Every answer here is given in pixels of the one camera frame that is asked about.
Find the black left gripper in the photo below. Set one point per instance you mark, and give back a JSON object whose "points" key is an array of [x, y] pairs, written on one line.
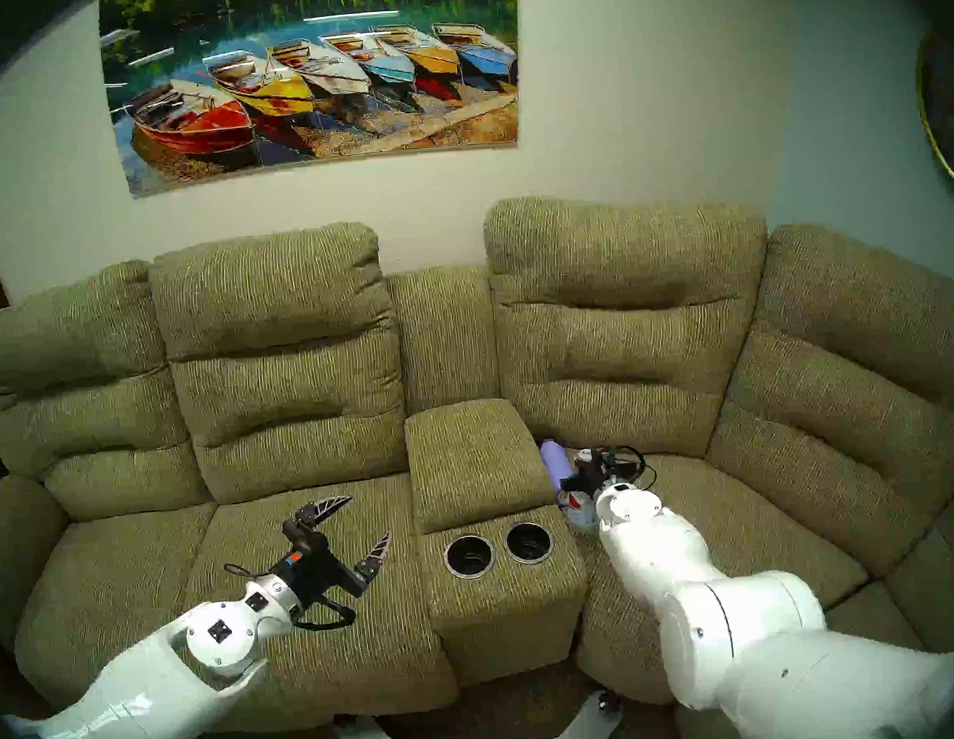
{"points": [[316, 571]]}

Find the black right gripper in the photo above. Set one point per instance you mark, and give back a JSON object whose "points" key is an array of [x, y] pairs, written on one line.
{"points": [[598, 470]]}

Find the purple metal bottle black cap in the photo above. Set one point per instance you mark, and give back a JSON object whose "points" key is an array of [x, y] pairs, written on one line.
{"points": [[555, 461]]}

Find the clear plastic water bottle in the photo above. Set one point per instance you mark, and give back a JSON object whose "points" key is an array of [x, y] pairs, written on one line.
{"points": [[578, 516]]}

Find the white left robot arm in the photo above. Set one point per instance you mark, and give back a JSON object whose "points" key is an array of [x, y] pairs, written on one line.
{"points": [[142, 705]]}

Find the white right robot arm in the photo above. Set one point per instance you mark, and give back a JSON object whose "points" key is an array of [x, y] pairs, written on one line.
{"points": [[747, 622]]}

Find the olive console armrest lid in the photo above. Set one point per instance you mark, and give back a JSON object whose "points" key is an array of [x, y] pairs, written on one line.
{"points": [[467, 455]]}

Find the olive green fabric sofa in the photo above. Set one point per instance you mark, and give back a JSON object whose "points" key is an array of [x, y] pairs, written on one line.
{"points": [[282, 378]]}

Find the colourful boats wall picture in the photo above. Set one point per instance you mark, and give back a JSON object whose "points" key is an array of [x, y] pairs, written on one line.
{"points": [[309, 67]]}

